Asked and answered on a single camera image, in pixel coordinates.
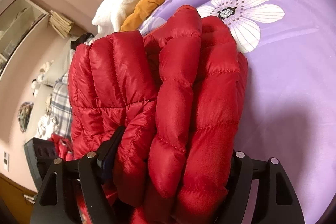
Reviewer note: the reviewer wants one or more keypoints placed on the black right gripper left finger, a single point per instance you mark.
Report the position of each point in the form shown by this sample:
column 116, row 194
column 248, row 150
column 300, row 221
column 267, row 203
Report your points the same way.
column 56, row 199

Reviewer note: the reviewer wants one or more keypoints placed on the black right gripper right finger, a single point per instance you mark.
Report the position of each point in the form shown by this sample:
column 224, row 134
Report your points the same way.
column 276, row 200

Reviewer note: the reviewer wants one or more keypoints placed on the red quilted down jacket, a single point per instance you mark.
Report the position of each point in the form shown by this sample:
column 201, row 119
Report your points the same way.
column 179, row 93

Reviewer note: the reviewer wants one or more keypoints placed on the grey plaid garment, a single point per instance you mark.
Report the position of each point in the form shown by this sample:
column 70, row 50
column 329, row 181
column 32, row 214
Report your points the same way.
column 61, row 108

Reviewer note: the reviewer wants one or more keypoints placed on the purple floral bed cover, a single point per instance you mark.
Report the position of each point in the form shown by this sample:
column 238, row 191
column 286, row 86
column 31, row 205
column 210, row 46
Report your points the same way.
column 289, row 109

